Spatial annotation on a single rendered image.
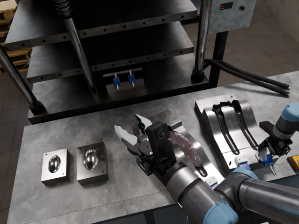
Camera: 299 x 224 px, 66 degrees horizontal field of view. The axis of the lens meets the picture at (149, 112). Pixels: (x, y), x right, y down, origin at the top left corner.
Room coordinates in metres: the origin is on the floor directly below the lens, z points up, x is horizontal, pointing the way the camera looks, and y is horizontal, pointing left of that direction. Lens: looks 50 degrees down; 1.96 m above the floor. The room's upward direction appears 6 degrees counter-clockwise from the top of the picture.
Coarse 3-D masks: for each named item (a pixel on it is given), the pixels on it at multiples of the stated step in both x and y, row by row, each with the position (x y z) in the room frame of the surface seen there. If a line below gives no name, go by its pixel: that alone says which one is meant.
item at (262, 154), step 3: (261, 150) 0.51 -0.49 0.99; (264, 150) 0.50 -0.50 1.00; (267, 150) 0.49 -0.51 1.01; (258, 153) 0.51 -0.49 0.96; (261, 153) 0.50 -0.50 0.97; (264, 153) 0.49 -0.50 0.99; (258, 156) 0.51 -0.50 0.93; (261, 156) 0.49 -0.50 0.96; (264, 156) 0.48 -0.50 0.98; (264, 159) 0.47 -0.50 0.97
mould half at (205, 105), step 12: (216, 96) 0.99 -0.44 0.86; (228, 96) 0.98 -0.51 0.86; (204, 108) 0.84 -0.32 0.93; (228, 108) 0.82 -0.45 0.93; (204, 120) 0.82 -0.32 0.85; (216, 120) 0.76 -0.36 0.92; (228, 120) 0.76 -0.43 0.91; (252, 120) 0.75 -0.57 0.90; (216, 132) 0.70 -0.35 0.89; (240, 132) 0.69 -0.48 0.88; (252, 132) 0.68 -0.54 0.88; (216, 144) 0.64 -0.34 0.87; (240, 144) 0.61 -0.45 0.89; (228, 156) 0.55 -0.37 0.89; (252, 156) 0.53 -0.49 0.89; (276, 156) 0.52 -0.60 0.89; (228, 168) 0.49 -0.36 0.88; (252, 168) 0.50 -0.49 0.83
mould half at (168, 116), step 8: (160, 112) 0.87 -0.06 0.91; (168, 112) 0.86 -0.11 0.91; (152, 120) 0.82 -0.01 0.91; (160, 120) 0.81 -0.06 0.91; (168, 120) 0.80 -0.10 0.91; (176, 120) 0.80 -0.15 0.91; (136, 128) 0.77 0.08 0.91; (176, 128) 0.77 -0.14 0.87; (184, 128) 0.76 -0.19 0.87; (136, 136) 0.75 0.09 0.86; (144, 136) 0.71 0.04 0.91; (184, 136) 0.70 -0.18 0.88; (192, 136) 0.69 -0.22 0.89; (176, 144) 0.66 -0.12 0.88; (176, 152) 0.60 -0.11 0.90; (200, 152) 0.59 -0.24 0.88; (184, 160) 0.56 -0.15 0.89; (208, 160) 0.55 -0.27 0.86; (192, 168) 0.52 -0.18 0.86; (208, 168) 0.51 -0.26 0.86; (200, 176) 0.48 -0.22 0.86; (208, 176) 0.47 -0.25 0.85; (216, 176) 0.47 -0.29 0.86
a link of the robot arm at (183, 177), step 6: (180, 168) 0.24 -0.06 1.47; (186, 168) 0.23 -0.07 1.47; (174, 174) 0.22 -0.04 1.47; (180, 174) 0.22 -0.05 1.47; (186, 174) 0.22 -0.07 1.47; (192, 174) 0.22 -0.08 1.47; (168, 180) 0.22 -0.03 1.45; (174, 180) 0.21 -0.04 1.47; (180, 180) 0.21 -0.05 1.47; (186, 180) 0.20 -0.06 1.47; (192, 180) 0.20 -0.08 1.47; (168, 186) 0.20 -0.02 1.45; (174, 186) 0.20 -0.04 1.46; (180, 186) 0.19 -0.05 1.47; (186, 186) 0.19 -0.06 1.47; (174, 192) 0.19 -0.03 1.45; (180, 192) 0.18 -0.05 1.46; (174, 198) 0.18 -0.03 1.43
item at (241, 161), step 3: (237, 156) 0.53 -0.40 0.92; (240, 156) 0.53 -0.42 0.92; (243, 156) 0.53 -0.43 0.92; (234, 159) 0.53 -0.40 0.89; (237, 159) 0.51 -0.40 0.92; (240, 159) 0.51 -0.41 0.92; (243, 159) 0.51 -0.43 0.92; (246, 159) 0.51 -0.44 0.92; (237, 162) 0.50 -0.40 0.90; (240, 162) 0.50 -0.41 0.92; (243, 162) 0.50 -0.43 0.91; (246, 162) 0.50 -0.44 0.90; (237, 165) 0.50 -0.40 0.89; (240, 165) 0.49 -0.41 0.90; (243, 165) 0.49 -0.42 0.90; (246, 165) 0.48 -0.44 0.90; (249, 168) 0.47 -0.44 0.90
